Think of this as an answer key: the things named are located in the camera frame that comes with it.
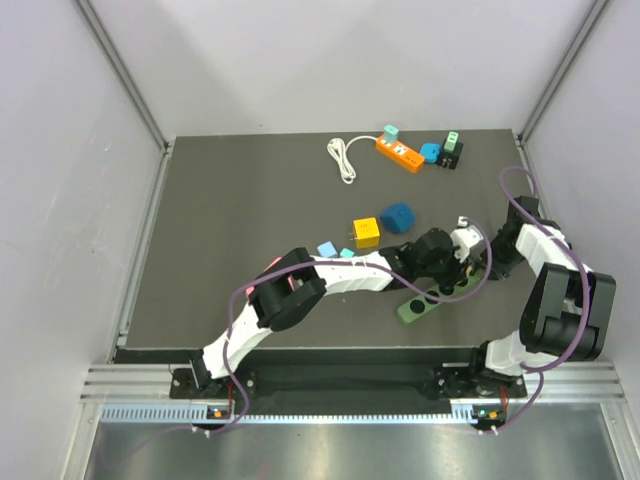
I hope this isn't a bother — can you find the yellow cube plug adapter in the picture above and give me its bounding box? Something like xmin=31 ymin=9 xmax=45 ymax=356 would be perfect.
xmin=351 ymin=217 xmax=381 ymax=250

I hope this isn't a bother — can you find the light blue plug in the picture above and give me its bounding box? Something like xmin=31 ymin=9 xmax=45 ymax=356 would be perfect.
xmin=317 ymin=241 xmax=338 ymax=258

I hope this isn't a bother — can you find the blue cube plug adapter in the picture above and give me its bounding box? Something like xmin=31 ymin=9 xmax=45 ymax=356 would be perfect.
xmin=379 ymin=202 xmax=416 ymax=234

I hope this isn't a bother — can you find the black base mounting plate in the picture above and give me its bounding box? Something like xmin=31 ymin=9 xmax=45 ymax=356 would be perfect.
xmin=169 ymin=364 xmax=526 ymax=400

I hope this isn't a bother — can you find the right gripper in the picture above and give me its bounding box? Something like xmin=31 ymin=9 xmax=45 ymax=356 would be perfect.
xmin=473 ymin=232 xmax=522 ymax=283

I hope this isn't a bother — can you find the pink triangular socket adapter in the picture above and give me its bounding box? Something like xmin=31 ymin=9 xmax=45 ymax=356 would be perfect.
xmin=244 ymin=256 xmax=282 ymax=300

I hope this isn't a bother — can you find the teal charger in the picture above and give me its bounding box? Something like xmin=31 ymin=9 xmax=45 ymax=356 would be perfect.
xmin=383 ymin=124 xmax=399 ymax=145

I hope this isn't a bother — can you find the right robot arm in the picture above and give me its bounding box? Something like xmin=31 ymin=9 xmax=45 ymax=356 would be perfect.
xmin=466 ymin=196 xmax=616 ymax=396

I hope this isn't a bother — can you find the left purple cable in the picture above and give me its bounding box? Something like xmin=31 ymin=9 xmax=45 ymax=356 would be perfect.
xmin=94 ymin=219 xmax=494 ymax=469

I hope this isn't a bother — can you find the orange power strip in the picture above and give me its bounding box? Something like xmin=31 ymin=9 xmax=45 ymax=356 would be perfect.
xmin=376 ymin=136 xmax=425 ymax=174

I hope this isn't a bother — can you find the green power strip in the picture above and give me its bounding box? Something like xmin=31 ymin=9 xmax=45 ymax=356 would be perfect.
xmin=396 ymin=269 xmax=484 ymax=325

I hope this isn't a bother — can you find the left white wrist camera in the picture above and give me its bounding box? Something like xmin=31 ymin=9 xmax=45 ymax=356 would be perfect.
xmin=450 ymin=216 xmax=484 ymax=263

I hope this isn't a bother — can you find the white power cable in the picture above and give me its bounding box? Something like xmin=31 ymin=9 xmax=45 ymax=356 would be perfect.
xmin=326 ymin=134 xmax=380 ymax=185

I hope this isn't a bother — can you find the blue rounded plug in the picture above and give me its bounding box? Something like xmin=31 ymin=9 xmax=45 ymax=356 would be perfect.
xmin=419 ymin=143 xmax=441 ymax=164

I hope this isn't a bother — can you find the purple cable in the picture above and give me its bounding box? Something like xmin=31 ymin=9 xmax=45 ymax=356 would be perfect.
xmin=492 ymin=165 xmax=596 ymax=436
xmin=94 ymin=219 xmax=494 ymax=469

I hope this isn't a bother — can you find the white slotted cable duct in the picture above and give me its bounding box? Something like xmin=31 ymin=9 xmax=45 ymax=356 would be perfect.
xmin=100 ymin=403 xmax=501 ymax=425

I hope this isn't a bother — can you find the black socket block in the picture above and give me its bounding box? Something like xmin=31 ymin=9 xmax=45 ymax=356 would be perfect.
xmin=435 ymin=142 xmax=464 ymax=170

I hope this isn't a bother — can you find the mint green charger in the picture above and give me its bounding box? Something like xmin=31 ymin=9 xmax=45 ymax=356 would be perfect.
xmin=443 ymin=131 xmax=459 ymax=152

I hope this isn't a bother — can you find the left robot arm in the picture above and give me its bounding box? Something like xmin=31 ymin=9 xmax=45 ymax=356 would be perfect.
xmin=190 ymin=225 xmax=484 ymax=397

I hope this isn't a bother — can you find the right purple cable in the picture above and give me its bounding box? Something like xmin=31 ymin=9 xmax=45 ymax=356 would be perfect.
xmin=492 ymin=165 xmax=596 ymax=436

